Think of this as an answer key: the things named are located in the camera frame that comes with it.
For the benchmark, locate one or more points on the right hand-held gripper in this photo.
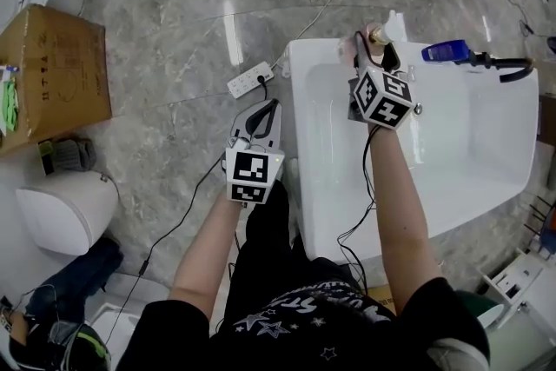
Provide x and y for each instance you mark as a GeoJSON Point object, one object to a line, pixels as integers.
{"type": "Point", "coordinates": [382, 100]}

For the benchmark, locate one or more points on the black faucet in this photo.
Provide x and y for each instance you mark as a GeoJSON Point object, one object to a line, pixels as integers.
{"type": "Point", "coordinates": [499, 63]}

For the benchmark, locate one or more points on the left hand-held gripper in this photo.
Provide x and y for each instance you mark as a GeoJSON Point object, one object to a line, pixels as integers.
{"type": "Point", "coordinates": [249, 169]}

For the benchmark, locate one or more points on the person's black star-print shirt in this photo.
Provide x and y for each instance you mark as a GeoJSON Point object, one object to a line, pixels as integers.
{"type": "Point", "coordinates": [304, 339]}

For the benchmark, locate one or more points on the another person's forearm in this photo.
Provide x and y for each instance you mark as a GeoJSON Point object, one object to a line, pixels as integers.
{"type": "Point", "coordinates": [13, 326]}

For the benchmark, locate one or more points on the white rounded toilet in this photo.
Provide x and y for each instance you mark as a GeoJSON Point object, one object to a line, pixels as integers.
{"type": "Point", "coordinates": [65, 213]}

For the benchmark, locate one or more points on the person's right forearm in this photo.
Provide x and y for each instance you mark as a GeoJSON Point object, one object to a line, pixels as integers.
{"type": "Point", "coordinates": [399, 208]}

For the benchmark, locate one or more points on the person's left forearm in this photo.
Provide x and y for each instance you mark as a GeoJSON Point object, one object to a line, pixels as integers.
{"type": "Point", "coordinates": [204, 256]}

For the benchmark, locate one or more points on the grey knitted slippers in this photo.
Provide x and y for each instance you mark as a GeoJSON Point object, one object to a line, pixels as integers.
{"type": "Point", "coordinates": [74, 154]}

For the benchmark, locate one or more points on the green crumpled wrapper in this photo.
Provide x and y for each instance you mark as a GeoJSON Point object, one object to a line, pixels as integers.
{"type": "Point", "coordinates": [9, 104]}

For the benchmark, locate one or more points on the black metal rack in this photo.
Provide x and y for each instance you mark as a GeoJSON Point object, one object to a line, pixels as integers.
{"type": "Point", "coordinates": [540, 217]}

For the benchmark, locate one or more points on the white plastic cabinet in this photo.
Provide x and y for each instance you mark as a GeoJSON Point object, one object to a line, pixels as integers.
{"type": "Point", "coordinates": [521, 282]}

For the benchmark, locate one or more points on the person's black trousers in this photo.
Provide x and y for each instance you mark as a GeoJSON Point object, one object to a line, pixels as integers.
{"type": "Point", "coordinates": [269, 247]}

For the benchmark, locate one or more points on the large brown cardboard box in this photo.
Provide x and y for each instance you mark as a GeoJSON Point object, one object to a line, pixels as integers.
{"type": "Point", "coordinates": [56, 74]}

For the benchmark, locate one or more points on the white power strip with plug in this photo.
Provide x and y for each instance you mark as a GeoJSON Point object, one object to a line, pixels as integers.
{"type": "Point", "coordinates": [247, 78]}

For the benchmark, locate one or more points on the blue bottle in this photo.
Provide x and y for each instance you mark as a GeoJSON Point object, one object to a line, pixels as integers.
{"type": "Point", "coordinates": [445, 52]}

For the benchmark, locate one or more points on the white bathtub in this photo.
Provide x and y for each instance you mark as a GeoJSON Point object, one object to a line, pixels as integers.
{"type": "Point", "coordinates": [469, 152]}

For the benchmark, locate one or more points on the dark green bin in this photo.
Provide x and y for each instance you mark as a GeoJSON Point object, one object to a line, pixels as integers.
{"type": "Point", "coordinates": [478, 306]}

